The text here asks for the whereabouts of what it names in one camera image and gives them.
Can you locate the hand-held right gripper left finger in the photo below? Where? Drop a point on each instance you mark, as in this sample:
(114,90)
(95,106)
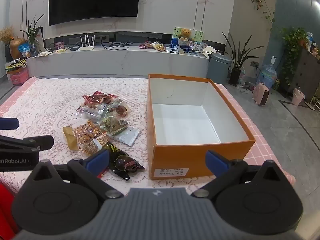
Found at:
(98,159)

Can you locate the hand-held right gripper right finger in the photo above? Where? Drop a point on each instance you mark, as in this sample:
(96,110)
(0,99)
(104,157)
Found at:
(217,162)

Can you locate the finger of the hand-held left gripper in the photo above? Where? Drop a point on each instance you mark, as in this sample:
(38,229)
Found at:
(8,124)
(42,142)

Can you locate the black snack packet yellow print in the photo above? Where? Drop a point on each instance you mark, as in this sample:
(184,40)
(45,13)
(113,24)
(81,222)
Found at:
(123,163)

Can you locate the large clear plastic snack packet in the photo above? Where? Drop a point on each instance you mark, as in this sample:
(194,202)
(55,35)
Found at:
(90,112)

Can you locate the orange cardboard box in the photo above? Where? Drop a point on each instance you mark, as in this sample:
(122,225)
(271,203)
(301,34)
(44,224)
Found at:
(190,120)

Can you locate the clear packet with brown snack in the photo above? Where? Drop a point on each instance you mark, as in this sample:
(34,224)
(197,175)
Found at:
(120,110)

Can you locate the red meat snack packet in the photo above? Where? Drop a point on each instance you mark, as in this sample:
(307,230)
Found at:
(98,98)

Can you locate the orange fried snack packet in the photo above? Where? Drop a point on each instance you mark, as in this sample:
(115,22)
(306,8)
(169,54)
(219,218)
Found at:
(93,145)
(86,131)

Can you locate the tan snack packet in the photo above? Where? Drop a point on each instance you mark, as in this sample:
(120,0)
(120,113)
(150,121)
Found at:
(70,137)

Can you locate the silver foil snack packet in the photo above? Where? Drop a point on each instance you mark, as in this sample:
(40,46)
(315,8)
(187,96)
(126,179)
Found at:
(126,137)

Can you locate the olive green snack packet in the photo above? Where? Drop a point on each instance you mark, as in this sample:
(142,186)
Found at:
(113,125)

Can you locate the pink basket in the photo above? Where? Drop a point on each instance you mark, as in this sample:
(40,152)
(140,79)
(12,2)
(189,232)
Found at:
(19,77)

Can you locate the dark vase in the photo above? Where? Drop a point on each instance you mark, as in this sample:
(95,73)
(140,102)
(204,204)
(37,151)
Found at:
(8,53)

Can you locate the blue snack bag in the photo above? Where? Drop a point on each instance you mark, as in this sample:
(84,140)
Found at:
(25,50)

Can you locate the gold vase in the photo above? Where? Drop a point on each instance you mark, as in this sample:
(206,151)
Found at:
(17,48)

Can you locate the papers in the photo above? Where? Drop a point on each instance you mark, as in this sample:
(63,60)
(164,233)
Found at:
(43,53)

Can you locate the pink heater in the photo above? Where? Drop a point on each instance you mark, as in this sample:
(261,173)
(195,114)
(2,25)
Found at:
(261,95)

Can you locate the long-leaf plant in black pot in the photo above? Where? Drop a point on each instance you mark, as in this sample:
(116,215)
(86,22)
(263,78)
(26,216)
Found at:
(235,76)

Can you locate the green plant in glass pot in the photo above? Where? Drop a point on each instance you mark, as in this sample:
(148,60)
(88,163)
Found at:
(32,37)

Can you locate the dried flowers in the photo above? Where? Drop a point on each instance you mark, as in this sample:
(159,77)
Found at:
(6,33)

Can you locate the grey trash bin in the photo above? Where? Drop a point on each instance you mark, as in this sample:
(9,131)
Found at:
(218,68)

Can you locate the white marble media console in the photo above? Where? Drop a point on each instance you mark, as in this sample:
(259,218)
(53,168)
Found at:
(112,62)

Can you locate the black set-top box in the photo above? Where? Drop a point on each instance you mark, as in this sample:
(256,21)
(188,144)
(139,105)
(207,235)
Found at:
(74,48)

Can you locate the blue water jug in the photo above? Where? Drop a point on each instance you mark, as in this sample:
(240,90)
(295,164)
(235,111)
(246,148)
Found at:
(268,76)

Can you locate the small pink bin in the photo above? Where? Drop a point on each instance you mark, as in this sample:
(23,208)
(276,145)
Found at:
(298,98)

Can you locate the white router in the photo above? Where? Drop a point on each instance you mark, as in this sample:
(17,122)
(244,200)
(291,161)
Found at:
(86,47)

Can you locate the white round disc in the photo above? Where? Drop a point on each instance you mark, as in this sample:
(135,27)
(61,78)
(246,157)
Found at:
(208,51)

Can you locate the blue lidded jar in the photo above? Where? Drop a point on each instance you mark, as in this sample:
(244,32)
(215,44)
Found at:
(184,49)

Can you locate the white digital scale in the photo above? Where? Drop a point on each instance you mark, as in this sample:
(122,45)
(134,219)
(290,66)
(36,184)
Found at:
(172,50)

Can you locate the dark cabinet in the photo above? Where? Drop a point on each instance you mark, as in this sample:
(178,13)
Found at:
(303,72)

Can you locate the blue carton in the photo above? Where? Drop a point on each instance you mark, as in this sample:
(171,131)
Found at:
(175,43)

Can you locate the pile of snack packets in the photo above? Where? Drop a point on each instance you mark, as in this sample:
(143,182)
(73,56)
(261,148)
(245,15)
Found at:
(153,45)

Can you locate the green printed board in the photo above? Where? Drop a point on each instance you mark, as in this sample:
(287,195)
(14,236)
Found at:
(197,35)

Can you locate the brown teddy bear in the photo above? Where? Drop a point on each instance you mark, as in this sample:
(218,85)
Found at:
(185,34)

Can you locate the leafy pothos plant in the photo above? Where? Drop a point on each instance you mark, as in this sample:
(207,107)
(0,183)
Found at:
(293,40)

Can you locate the small photo frame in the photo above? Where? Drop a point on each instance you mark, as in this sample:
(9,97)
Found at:
(59,46)

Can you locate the wall socket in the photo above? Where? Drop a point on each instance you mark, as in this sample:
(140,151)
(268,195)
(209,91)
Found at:
(255,64)

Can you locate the black wall television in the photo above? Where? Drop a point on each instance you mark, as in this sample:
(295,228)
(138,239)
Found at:
(92,0)

